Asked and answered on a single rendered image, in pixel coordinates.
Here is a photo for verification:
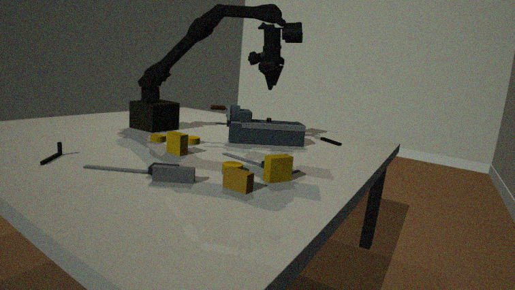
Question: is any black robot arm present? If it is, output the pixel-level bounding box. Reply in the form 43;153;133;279
138;3;303;103

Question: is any black l-shaped bar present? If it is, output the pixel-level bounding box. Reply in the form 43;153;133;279
40;142;62;165

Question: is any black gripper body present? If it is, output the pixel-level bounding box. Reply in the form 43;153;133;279
259;43;285;71

